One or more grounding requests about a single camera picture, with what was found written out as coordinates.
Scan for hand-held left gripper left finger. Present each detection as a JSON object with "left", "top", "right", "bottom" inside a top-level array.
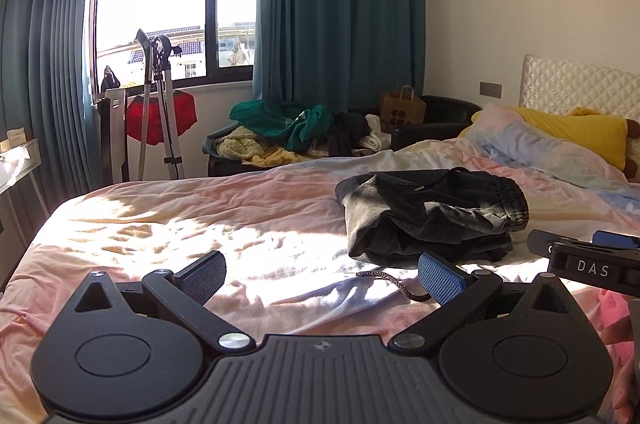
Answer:
[{"left": 75, "top": 250, "right": 256, "bottom": 352}]

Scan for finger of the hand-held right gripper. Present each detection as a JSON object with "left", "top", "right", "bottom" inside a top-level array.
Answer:
[
  {"left": 591, "top": 230, "right": 640, "bottom": 251},
  {"left": 527, "top": 228, "right": 593, "bottom": 259}
]

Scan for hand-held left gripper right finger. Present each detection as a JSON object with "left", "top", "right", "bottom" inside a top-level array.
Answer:
[{"left": 392, "top": 252, "right": 576, "bottom": 352}]

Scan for washed black pants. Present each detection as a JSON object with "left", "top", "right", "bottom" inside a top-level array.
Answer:
[{"left": 334, "top": 170, "right": 531, "bottom": 268}]

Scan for person's right hand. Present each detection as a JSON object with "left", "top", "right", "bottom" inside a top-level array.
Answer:
[{"left": 601, "top": 315, "right": 638, "bottom": 412}]

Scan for bed with pastel duvet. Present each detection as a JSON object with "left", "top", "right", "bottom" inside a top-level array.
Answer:
[{"left": 0, "top": 135, "right": 640, "bottom": 424}]

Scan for pastel pillow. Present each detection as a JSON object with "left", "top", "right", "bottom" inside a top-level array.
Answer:
[{"left": 466, "top": 102, "right": 640, "bottom": 205}]

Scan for brown plush toy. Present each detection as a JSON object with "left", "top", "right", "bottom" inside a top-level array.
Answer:
[{"left": 621, "top": 118, "right": 640, "bottom": 181}]

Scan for yellow pillow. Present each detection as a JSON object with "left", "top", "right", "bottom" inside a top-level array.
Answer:
[{"left": 456, "top": 106, "right": 629, "bottom": 173}]

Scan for cream knitted blanket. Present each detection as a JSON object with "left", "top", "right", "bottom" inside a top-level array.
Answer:
[{"left": 211, "top": 126, "right": 267, "bottom": 163}]

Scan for yellow garment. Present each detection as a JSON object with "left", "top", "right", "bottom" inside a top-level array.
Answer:
[{"left": 241, "top": 148, "right": 312, "bottom": 168}]

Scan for white quilted headboard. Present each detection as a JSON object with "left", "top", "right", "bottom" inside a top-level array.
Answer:
[{"left": 519, "top": 53, "right": 640, "bottom": 121}]

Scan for cream white garment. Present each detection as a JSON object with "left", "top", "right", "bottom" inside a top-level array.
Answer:
[{"left": 356, "top": 113, "right": 394, "bottom": 151}]

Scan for black armchair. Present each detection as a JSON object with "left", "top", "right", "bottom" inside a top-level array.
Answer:
[{"left": 201, "top": 94, "right": 484, "bottom": 178}]

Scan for red umbrella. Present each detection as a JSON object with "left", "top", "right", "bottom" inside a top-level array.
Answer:
[{"left": 124, "top": 86, "right": 199, "bottom": 141}]

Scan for folded treadmill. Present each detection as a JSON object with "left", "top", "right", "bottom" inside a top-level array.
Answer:
[{"left": 96, "top": 85, "right": 129, "bottom": 185}]

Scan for brown paper bag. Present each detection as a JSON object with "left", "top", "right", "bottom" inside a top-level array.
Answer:
[{"left": 379, "top": 84, "right": 428, "bottom": 135}]

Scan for dark garment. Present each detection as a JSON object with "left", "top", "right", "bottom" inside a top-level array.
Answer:
[{"left": 326, "top": 112, "right": 372, "bottom": 158}]

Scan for green hoodie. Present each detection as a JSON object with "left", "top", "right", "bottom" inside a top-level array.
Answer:
[{"left": 229, "top": 98, "right": 336, "bottom": 153}]

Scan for garment steamer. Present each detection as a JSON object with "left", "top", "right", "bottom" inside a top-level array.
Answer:
[{"left": 133, "top": 28, "right": 187, "bottom": 183}]

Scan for white dressing table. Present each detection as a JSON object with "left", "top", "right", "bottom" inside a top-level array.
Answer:
[{"left": 0, "top": 135, "right": 45, "bottom": 252}]

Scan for small black bag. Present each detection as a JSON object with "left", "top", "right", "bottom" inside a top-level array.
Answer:
[{"left": 99, "top": 64, "right": 123, "bottom": 93}]

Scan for white cloth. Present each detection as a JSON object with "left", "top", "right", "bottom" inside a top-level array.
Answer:
[{"left": 0, "top": 149, "right": 32, "bottom": 185}]

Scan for beige tissue box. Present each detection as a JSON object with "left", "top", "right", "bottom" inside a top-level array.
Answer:
[{"left": 0, "top": 128, "right": 27, "bottom": 153}]

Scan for teal curtain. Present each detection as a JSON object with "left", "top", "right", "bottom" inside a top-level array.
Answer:
[
  {"left": 0, "top": 0, "right": 104, "bottom": 227},
  {"left": 251, "top": 0, "right": 427, "bottom": 107}
]

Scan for speckled drawstring cord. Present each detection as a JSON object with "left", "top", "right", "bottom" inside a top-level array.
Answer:
[{"left": 356, "top": 270, "right": 432, "bottom": 303}]

